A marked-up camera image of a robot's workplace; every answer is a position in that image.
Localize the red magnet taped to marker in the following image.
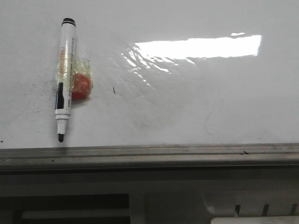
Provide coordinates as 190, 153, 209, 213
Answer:
71, 56, 93, 101

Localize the white black whiteboard marker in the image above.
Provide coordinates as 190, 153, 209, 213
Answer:
55, 17, 76, 143

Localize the grey base with slots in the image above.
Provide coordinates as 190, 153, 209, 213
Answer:
0, 168, 299, 224

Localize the white whiteboard with metal frame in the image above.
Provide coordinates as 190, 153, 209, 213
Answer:
0, 0, 299, 171

